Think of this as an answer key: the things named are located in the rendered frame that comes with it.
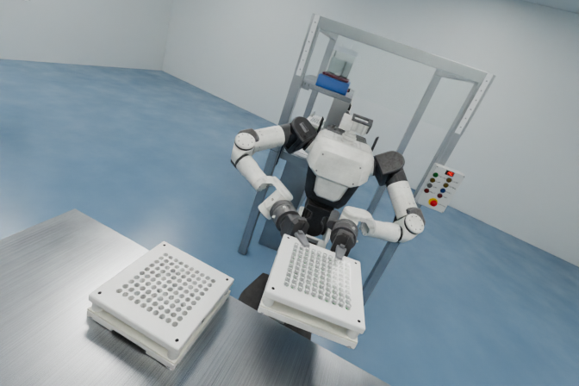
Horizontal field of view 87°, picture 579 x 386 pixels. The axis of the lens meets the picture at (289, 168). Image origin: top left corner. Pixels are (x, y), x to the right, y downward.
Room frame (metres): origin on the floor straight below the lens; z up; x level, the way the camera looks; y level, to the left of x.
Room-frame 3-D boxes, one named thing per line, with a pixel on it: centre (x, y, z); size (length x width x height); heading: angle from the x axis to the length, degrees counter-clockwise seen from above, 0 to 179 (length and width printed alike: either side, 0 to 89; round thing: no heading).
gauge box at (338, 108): (2.03, -0.18, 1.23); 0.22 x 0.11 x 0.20; 174
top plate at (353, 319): (0.66, -0.17, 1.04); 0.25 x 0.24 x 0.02; 88
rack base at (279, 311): (0.66, -0.17, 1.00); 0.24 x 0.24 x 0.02; 88
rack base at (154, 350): (0.57, 0.19, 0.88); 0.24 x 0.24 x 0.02; 78
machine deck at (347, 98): (2.25, -0.06, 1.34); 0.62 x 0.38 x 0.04; 174
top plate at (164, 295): (0.57, 0.19, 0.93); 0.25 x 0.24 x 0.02; 78
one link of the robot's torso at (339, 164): (1.34, -0.20, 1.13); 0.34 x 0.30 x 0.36; 87
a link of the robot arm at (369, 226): (1.01, -0.30, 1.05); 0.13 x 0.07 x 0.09; 104
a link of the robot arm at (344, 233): (0.87, -0.25, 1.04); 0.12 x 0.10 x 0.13; 170
